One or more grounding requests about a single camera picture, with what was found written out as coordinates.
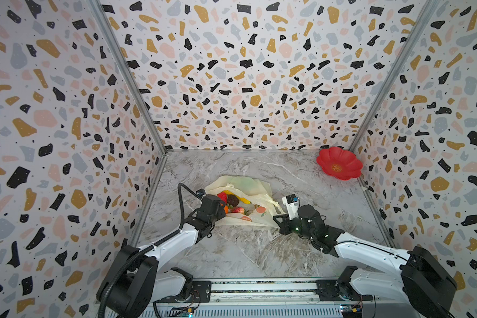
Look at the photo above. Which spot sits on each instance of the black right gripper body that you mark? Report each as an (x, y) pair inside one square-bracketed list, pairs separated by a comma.
[(296, 227)]

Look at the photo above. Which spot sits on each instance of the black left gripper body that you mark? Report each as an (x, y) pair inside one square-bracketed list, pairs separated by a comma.
[(220, 214)]

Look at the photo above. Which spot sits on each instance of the yellow plastic fruit-print bag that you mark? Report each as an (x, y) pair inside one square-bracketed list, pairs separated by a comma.
[(263, 205)]

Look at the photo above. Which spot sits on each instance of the red flower-shaped plate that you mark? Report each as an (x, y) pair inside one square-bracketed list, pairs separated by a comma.
[(339, 163)]

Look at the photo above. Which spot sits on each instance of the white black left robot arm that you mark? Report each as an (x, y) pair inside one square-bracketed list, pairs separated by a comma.
[(134, 281)]

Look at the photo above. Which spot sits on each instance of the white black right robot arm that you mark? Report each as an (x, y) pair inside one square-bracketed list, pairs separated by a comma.
[(412, 276)]

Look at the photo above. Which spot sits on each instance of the red toy fruit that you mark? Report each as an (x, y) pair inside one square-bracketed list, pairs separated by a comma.
[(223, 197)]

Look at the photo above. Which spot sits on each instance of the yellow toy banana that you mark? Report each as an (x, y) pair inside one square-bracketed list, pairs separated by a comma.
[(243, 200)]

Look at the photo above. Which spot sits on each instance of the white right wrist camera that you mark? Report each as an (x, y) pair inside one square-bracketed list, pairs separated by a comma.
[(292, 204)]

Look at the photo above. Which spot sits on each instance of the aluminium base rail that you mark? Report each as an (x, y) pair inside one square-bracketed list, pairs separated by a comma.
[(260, 297)]

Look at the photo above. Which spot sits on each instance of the aluminium left corner post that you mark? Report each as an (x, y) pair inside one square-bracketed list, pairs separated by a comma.
[(110, 38)]

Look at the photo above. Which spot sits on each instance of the aluminium corner post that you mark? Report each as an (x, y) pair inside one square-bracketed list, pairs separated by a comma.
[(427, 11), (110, 38)]

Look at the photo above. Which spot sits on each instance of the aluminium right corner post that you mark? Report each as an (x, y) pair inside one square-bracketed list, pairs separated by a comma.
[(427, 11)]

